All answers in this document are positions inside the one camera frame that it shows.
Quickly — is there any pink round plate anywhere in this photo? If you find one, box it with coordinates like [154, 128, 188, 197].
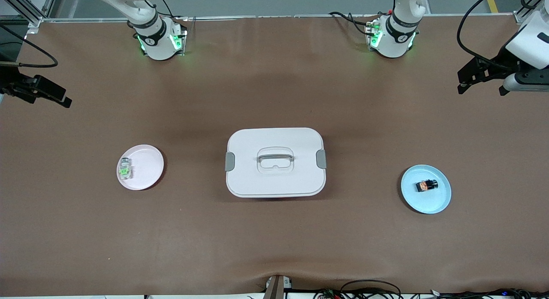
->
[116, 145, 164, 191]

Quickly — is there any light blue round plate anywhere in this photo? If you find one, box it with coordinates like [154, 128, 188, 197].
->
[401, 164, 452, 214]

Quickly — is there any brown table mat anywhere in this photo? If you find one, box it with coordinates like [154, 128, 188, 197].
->
[0, 16, 549, 296]

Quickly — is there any storage box with white lid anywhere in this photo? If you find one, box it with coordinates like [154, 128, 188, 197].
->
[225, 127, 327, 199]

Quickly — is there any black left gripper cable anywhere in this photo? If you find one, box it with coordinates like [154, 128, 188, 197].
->
[456, 0, 503, 70]

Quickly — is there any aluminium frame post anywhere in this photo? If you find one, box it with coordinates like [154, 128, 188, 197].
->
[0, 0, 59, 27]
[514, 0, 549, 24]

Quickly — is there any black left arm base cable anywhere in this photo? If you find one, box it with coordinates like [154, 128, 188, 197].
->
[328, 11, 374, 36]

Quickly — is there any black arm base cable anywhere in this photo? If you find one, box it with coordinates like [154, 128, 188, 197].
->
[146, 0, 189, 21]
[328, 11, 374, 36]

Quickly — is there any black right arm base cable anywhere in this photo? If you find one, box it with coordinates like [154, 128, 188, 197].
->
[146, 0, 189, 21]

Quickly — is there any grey box lid handle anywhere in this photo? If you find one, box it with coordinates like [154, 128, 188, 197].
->
[256, 152, 295, 163]

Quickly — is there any black looped cable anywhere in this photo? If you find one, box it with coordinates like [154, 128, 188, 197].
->
[340, 280, 402, 299]

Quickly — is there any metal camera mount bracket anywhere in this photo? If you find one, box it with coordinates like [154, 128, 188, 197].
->
[262, 275, 293, 299]

